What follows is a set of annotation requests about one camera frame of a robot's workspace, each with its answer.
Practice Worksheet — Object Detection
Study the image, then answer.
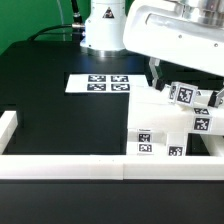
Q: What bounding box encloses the white U-shaped fence frame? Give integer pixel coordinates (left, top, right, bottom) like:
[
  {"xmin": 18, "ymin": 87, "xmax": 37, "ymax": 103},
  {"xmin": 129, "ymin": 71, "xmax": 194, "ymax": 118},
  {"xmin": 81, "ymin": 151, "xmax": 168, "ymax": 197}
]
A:
[{"xmin": 0, "ymin": 111, "xmax": 224, "ymax": 180}]

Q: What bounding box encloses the white fiducial marker sheet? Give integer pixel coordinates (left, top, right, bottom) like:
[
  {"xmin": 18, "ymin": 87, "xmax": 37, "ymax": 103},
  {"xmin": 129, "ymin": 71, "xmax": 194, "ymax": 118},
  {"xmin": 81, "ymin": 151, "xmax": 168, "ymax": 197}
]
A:
[{"xmin": 65, "ymin": 74, "xmax": 148, "ymax": 93}]

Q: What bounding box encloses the white chair back piece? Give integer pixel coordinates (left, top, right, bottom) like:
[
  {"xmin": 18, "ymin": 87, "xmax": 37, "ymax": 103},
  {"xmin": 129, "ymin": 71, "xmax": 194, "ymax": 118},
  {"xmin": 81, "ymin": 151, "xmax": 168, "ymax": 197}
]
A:
[{"xmin": 126, "ymin": 83, "xmax": 224, "ymax": 137}]

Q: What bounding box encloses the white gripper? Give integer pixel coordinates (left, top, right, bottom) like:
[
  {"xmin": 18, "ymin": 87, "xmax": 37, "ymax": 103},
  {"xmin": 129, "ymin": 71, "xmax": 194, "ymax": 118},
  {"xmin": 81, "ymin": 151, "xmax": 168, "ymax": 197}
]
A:
[{"xmin": 123, "ymin": 0, "xmax": 224, "ymax": 91}]

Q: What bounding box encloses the white chair seat plate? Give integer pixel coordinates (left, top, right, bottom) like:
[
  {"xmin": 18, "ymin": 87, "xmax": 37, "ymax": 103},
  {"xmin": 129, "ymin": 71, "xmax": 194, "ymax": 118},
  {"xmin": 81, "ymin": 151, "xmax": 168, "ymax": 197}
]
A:
[{"xmin": 166, "ymin": 132, "xmax": 188, "ymax": 156}]

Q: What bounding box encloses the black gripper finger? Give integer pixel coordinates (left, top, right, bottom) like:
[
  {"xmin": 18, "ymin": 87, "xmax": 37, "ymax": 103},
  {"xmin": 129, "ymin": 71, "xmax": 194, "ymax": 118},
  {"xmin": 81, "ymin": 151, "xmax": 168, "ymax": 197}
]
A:
[{"xmin": 208, "ymin": 88, "xmax": 224, "ymax": 108}]

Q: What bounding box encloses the black cable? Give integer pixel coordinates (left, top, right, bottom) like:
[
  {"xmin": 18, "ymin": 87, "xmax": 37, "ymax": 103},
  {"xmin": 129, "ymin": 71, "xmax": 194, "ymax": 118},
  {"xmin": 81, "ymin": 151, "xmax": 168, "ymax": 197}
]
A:
[{"xmin": 27, "ymin": 0, "xmax": 86, "ymax": 42}]

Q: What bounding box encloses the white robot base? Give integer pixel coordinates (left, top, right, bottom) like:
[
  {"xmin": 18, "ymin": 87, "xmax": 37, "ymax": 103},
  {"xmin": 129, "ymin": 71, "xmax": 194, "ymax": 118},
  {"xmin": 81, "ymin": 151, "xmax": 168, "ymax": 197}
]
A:
[{"xmin": 80, "ymin": 0, "xmax": 127, "ymax": 57}]

